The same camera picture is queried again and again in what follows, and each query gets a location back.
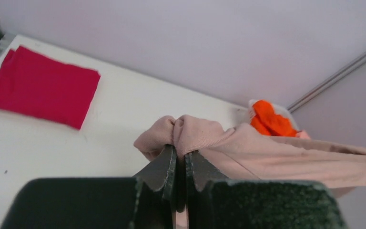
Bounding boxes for beige pink printed t-shirt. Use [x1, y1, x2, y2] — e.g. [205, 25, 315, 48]
[133, 114, 366, 229]

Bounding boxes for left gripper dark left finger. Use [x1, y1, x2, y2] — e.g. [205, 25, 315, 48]
[1, 145, 177, 229]

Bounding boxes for light pink t-shirt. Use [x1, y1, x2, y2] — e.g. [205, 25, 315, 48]
[295, 130, 311, 139]

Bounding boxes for folded red t-shirt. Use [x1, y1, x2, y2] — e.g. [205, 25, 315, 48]
[0, 46, 101, 130]

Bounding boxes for right corner aluminium post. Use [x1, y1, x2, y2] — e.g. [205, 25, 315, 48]
[287, 51, 366, 113]

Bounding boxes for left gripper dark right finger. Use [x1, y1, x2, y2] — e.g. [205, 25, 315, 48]
[185, 151, 347, 229]

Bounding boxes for orange t-shirt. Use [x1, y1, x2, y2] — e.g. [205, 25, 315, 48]
[249, 100, 298, 137]

